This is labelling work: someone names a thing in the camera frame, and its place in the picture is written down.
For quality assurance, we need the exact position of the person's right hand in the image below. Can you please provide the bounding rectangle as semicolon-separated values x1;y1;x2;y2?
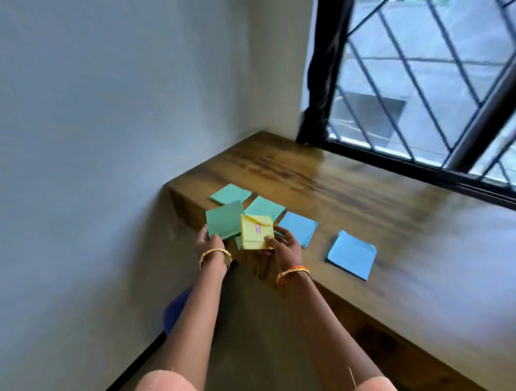
264;226;304;277

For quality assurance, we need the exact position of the person's left hand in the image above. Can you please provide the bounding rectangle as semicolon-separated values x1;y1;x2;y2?
195;224;227;264

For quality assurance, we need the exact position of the yellow paper envelope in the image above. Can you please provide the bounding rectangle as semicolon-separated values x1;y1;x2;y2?
240;214;275;251

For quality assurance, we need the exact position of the green paper envelope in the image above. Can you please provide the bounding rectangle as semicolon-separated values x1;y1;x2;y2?
205;201;245;241
210;183;253;205
244;196;286;223

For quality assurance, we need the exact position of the person's right forearm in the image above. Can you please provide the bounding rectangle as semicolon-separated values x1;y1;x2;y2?
278;269;385;389

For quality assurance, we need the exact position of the person's left forearm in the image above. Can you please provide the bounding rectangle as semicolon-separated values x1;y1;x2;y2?
159;251;228;377

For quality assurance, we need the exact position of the blue paper envelope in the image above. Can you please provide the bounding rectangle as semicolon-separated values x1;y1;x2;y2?
327;230;377;281
277;211;319;248

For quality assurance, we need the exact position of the gold and orange bangle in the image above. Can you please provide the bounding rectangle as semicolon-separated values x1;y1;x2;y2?
276;266;310;287

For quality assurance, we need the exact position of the wooden desk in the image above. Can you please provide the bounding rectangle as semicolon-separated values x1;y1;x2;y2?
166;130;516;391

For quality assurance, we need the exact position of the pink sleeve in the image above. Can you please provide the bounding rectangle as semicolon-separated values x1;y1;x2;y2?
135;370;190;391
355;376;397;391

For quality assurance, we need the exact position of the black window grille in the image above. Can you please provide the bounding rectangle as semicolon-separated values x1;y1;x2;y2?
327;0;516;190

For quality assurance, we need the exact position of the black window frame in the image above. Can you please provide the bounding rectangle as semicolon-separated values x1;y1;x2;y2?
296;0;516;211

